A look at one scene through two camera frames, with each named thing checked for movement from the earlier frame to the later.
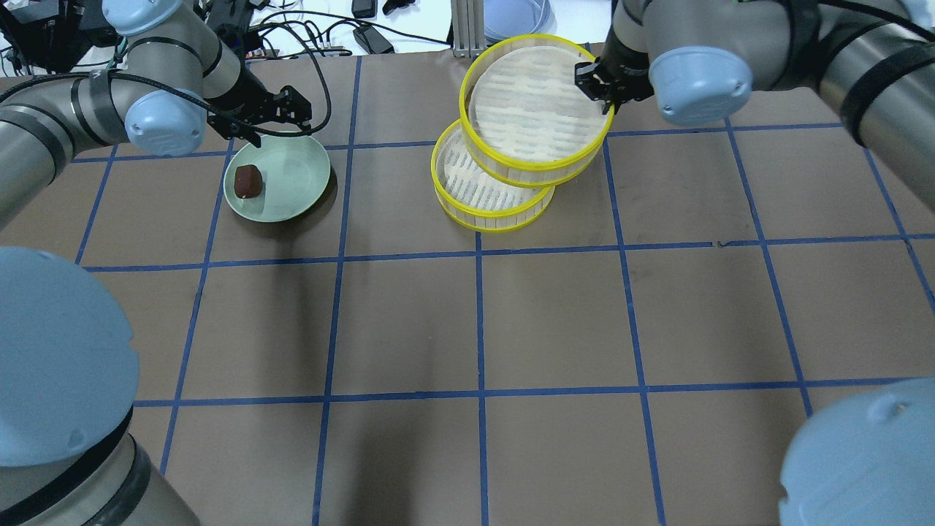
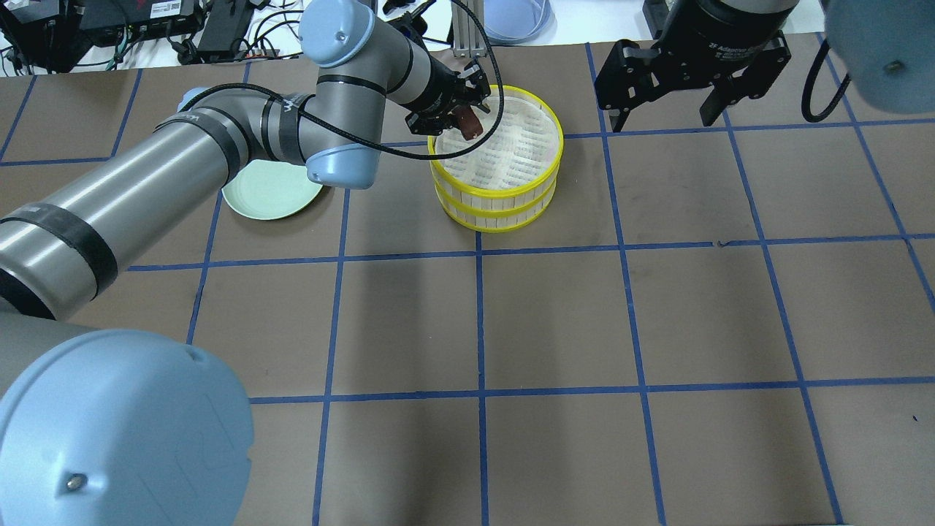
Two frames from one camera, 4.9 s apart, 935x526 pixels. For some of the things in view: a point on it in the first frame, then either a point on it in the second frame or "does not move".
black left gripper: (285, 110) -> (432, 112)
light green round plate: (295, 170) does not move
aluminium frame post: (468, 28) does not move
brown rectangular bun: (247, 182) -> (468, 122)
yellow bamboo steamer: (524, 121) -> (513, 170)
